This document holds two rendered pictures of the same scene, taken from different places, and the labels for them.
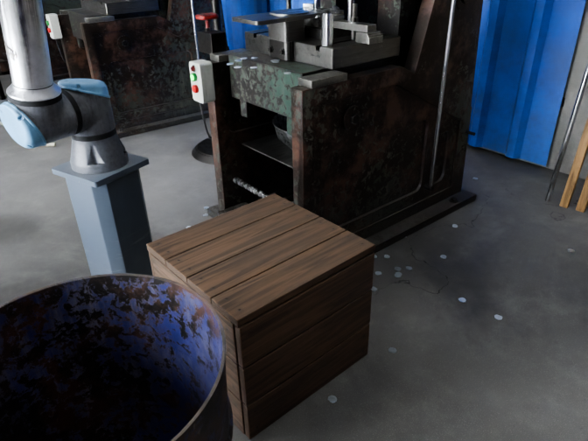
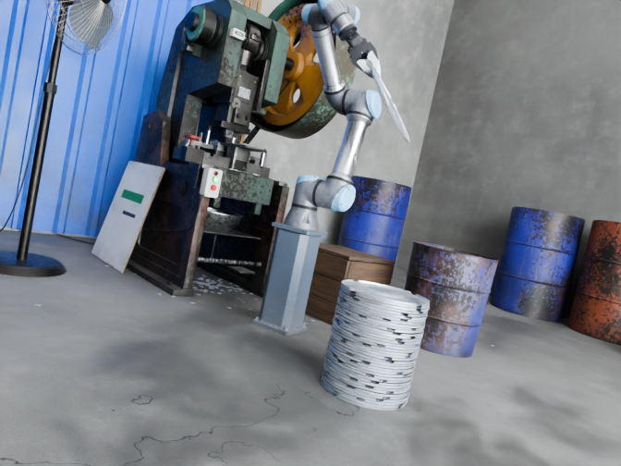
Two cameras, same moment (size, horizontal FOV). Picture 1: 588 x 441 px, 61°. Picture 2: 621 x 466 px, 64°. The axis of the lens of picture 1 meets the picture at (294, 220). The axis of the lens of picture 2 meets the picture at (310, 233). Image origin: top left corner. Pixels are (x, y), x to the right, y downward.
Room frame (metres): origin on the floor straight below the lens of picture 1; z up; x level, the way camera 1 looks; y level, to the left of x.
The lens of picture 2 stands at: (1.42, 2.71, 0.58)
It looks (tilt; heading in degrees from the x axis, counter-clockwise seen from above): 4 degrees down; 266
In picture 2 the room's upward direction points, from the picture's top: 12 degrees clockwise
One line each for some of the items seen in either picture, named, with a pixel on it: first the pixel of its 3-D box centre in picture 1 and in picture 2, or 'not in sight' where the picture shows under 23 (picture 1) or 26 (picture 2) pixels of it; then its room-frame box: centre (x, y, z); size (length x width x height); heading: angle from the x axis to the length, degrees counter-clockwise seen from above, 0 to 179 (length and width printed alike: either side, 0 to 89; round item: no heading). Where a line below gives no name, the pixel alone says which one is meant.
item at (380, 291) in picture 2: not in sight; (384, 292); (1.02, 1.13, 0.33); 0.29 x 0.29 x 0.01
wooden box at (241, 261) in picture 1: (262, 302); (337, 282); (1.01, 0.08, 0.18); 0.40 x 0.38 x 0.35; 131
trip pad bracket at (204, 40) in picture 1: (213, 57); (189, 165); (1.86, 0.28, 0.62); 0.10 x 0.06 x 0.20; 39
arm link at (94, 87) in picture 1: (85, 104); (309, 190); (1.29, 0.54, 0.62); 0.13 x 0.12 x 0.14; 146
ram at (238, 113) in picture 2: not in sight; (238, 98); (1.73, -0.07, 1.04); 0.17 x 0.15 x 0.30; 129
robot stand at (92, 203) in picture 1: (116, 233); (289, 276); (1.30, 0.53, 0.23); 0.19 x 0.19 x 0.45; 57
